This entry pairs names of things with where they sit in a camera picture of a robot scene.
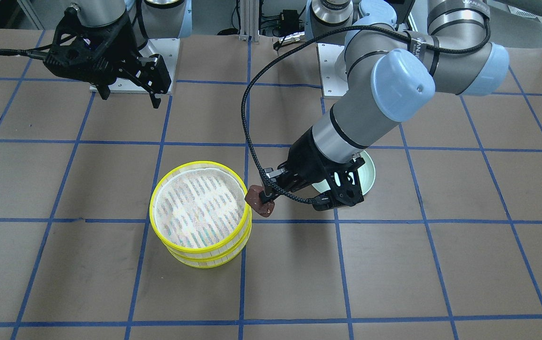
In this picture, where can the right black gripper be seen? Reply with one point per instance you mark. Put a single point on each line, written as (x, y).
(120, 48)

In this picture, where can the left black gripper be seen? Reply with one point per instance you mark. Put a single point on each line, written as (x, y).
(305, 157)

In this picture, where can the brown steamed bun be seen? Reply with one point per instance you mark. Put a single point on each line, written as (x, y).
(254, 200)

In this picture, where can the yellow steamer layer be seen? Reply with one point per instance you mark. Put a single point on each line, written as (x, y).
(216, 257)
(199, 207)

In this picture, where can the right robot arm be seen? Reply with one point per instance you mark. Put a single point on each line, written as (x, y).
(151, 19)

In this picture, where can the light green plate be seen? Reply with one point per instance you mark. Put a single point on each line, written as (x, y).
(366, 175)

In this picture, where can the black power brick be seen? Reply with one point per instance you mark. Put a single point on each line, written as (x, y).
(289, 22)

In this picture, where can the aluminium frame post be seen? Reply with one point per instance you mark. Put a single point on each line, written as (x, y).
(249, 15)

